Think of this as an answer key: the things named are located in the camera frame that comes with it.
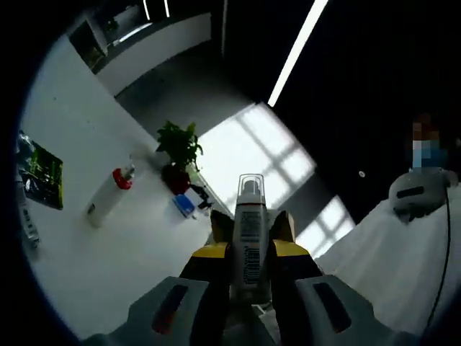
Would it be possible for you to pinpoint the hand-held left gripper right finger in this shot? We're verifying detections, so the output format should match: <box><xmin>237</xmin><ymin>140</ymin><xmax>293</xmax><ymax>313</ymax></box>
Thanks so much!
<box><xmin>268</xmin><ymin>239</ymin><xmax>382</xmax><ymax>346</ymax></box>

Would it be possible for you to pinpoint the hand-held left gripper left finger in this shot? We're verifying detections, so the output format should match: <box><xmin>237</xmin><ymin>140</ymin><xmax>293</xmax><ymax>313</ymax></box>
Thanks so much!
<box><xmin>127</xmin><ymin>241</ymin><xmax>231</xmax><ymax>346</ymax></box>

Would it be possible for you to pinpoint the small clear-capped skincare bottle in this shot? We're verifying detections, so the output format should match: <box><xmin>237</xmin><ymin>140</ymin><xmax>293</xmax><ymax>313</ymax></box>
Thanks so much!
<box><xmin>17</xmin><ymin>169</ymin><xmax>41</xmax><ymax>250</ymax></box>
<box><xmin>230</xmin><ymin>173</ymin><xmax>272</xmax><ymax>306</ymax></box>

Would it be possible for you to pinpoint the red-collared pump skincare bottle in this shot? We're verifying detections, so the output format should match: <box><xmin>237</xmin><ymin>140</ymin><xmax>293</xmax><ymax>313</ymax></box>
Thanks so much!
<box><xmin>85</xmin><ymin>164</ymin><xmax>136</xmax><ymax>229</ymax></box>

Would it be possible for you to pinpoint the green black skincare mask sachet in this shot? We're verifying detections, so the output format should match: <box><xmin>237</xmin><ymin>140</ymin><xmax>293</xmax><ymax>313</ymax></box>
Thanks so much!
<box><xmin>17</xmin><ymin>130</ymin><xmax>65</xmax><ymax>211</ymax></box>

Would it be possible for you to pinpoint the blue tissue pack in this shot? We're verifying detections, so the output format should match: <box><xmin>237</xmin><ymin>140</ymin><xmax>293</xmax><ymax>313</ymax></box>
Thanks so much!
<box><xmin>171</xmin><ymin>193</ymin><xmax>198</xmax><ymax>220</ymax></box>

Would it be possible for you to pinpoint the red plant pot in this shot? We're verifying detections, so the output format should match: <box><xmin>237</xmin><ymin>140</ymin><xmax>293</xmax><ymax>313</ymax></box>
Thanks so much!
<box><xmin>161</xmin><ymin>164</ymin><xmax>192</xmax><ymax>196</ymax></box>

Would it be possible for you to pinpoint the person's white shirt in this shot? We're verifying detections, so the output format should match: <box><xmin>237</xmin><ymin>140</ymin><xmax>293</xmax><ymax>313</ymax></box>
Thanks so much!
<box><xmin>316</xmin><ymin>187</ymin><xmax>461</xmax><ymax>340</ymax></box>

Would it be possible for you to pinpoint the large window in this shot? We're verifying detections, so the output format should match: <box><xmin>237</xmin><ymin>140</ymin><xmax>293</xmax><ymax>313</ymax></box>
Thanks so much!
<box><xmin>197</xmin><ymin>102</ymin><xmax>357</xmax><ymax>260</ymax></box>

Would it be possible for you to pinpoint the green potted plant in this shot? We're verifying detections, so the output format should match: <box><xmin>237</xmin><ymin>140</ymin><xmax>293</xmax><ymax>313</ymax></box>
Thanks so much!
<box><xmin>156</xmin><ymin>120</ymin><xmax>205</xmax><ymax>173</ymax></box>

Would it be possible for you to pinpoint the bright ceiling light strip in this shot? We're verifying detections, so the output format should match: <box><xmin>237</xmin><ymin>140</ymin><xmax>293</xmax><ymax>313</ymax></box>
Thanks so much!
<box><xmin>267</xmin><ymin>0</ymin><xmax>329</xmax><ymax>107</ymax></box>

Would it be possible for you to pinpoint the black cable bundle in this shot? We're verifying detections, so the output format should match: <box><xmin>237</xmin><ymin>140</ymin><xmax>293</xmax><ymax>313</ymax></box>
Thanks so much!
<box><xmin>189</xmin><ymin>182</ymin><xmax>214</xmax><ymax>210</ymax></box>

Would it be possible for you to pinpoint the black device cable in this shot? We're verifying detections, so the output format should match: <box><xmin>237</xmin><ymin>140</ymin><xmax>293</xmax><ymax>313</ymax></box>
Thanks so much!
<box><xmin>424</xmin><ymin>182</ymin><xmax>453</xmax><ymax>338</ymax></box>

